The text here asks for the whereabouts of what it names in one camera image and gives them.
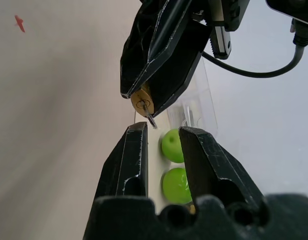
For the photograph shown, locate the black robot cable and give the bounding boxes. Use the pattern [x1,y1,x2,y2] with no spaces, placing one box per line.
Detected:
[201,19,308,79]

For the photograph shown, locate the silver padlock key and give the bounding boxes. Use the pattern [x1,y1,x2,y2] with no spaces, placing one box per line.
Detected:
[141,100,158,130]

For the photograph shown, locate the green toy apple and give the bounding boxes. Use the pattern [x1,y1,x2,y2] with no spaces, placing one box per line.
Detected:
[161,128,186,164]
[162,167,193,205]

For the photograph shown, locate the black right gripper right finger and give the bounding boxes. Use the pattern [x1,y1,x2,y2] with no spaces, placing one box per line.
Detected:
[178,126,265,214]

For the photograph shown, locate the clear plastic container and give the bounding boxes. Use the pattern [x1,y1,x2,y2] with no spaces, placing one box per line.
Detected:
[166,56,219,138]

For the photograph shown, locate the red mark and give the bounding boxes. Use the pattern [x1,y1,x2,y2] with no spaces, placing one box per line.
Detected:
[14,14,26,33]

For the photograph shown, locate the brass padlock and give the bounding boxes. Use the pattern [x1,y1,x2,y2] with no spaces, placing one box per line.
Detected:
[130,84,155,118]

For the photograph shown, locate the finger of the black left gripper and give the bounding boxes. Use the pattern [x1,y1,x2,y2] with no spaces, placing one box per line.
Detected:
[119,0,212,100]
[145,31,212,118]

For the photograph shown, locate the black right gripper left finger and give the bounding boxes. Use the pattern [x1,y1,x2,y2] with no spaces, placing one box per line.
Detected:
[94,121,149,199]

